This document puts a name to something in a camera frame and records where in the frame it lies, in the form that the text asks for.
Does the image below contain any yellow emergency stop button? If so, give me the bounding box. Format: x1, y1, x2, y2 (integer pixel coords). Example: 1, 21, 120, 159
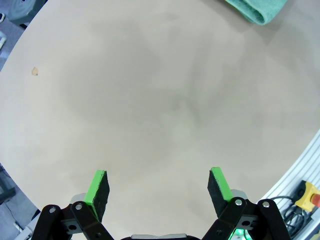
295, 180, 320, 214

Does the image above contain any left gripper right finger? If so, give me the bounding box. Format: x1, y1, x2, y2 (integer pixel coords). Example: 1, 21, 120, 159
200, 166, 292, 240

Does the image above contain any black table frame foot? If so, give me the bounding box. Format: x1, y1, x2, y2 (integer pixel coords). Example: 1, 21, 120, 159
0, 163, 17, 205

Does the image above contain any mint green towel with loop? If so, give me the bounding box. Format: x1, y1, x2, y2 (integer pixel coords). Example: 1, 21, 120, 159
223, 0, 290, 26

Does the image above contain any grey cable bundle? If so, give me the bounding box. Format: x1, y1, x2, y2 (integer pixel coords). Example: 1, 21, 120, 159
271, 195, 314, 235

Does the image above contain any grey round floor base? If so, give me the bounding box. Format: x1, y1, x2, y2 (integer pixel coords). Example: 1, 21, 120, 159
9, 0, 49, 22

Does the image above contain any ribbed aluminium mounting rail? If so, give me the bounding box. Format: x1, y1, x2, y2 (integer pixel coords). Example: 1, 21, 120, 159
258, 129, 320, 240

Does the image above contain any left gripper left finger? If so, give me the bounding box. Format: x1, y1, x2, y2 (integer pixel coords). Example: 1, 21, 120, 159
31, 169, 115, 240

